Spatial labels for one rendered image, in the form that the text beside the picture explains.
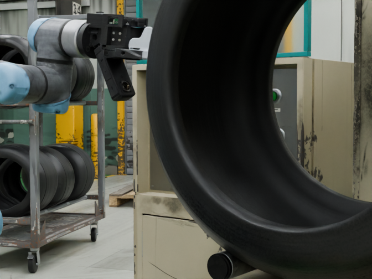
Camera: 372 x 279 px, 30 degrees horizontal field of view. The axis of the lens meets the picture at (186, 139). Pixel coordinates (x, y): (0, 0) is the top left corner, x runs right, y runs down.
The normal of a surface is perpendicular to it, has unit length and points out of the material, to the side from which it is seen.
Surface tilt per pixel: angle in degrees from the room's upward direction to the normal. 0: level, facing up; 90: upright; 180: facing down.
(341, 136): 90
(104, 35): 90
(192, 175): 97
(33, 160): 90
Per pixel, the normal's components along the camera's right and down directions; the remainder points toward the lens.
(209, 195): -0.69, 0.18
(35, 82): 0.92, -0.04
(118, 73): 0.68, -0.39
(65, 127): -0.31, 0.05
